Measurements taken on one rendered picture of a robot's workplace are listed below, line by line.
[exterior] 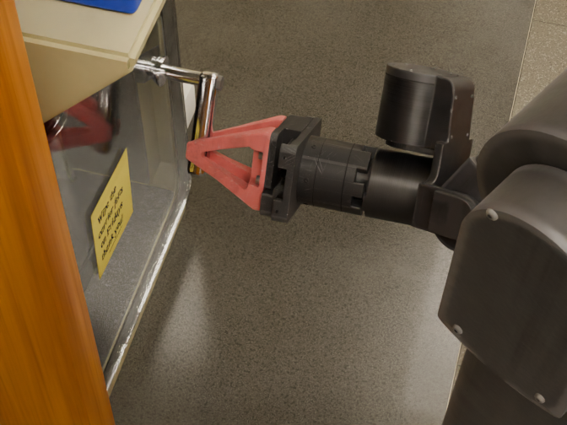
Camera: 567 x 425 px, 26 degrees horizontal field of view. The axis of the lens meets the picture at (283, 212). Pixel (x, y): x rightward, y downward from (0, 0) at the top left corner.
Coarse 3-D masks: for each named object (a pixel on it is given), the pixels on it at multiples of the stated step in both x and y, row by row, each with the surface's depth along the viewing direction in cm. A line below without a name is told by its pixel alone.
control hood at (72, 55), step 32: (32, 0) 62; (160, 0) 62; (32, 32) 61; (64, 32) 61; (96, 32) 61; (128, 32) 61; (32, 64) 62; (64, 64) 61; (96, 64) 60; (128, 64) 60; (64, 96) 63
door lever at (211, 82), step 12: (168, 60) 102; (156, 72) 100; (168, 72) 101; (180, 72) 101; (192, 72) 100; (204, 72) 100; (216, 72) 101; (192, 84) 101; (204, 84) 100; (216, 84) 100; (204, 96) 100; (216, 96) 101; (204, 108) 101; (204, 120) 101; (192, 132) 102; (204, 132) 101; (192, 168) 103
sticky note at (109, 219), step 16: (112, 176) 95; (128, 176) 99; (112, 192) 96; (128, 192) 100; (96, 208) 93; (112, 208) 97; (128, 208) 101; (96, 224) 94; (112, 224) 98; (96, 240) 94; (112, 240) 99; (96, 256) 95
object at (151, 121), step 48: (144, 48) 96; (96, 96) 87; (144, 96) 98; (96, 144) 90; (144, 144) 101; (96, 192) 92; (144, 192) 105; (144, 240) 108; (96, 288) 97; (144, 288) 112; (96, 336) 100
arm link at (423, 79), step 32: (384, 96) 97; (416, 96) 95; (448, 96) 94; (384, 128) 97; (416, 128) 96; (448, 128) 95; (448, 160) 96; (448, 192) 93; (416, 224) 95; (448, 224) 92
